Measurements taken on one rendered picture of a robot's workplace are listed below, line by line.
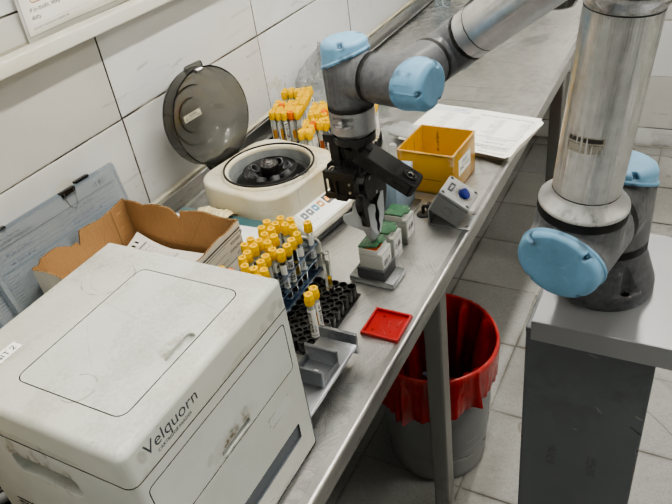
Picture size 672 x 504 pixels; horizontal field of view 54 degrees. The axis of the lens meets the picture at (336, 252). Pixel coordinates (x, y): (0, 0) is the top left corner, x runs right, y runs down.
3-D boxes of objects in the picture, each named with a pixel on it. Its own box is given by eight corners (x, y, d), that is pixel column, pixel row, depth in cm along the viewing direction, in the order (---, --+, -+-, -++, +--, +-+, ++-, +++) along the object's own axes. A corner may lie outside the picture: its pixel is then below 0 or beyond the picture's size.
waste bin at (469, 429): (475, 519, 177) (473, 405, 151) (352, 476, 193) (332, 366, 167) (512, 415, 203) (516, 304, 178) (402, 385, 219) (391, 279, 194)
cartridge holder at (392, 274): (393, 291, 120) (392, 275, 118) (350, 281, 124) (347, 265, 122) (405, 273, 124) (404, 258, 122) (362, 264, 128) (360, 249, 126)
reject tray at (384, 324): (397, 344, 109) (397, 340, 109) (360, 334, 112) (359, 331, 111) (412, 318, 114) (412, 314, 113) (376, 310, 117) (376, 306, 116)
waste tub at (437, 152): (454, 198, 144) (453, 157, 138) (398, 189, 150) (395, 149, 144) (476, 170, 153) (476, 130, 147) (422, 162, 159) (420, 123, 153)
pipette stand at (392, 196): (405, 227, 137) (402, 185, 131) (374, 223, 140) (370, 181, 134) (421, 203, 144) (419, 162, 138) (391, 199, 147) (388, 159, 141)
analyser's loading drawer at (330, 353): (296, 450, 91) (289, 425, 88) (256, 436, 94) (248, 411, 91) (359, 351, 106) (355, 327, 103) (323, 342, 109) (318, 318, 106)
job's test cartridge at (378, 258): (384, 280, 121) (381, 252, 117) (361, 275, 123) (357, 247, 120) (393, 267, 124) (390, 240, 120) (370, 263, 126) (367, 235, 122)
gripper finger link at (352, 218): (351, 235, 121) (345, 192, 116) (380, 241, 119) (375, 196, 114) (343, 244, 119) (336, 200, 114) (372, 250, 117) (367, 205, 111)
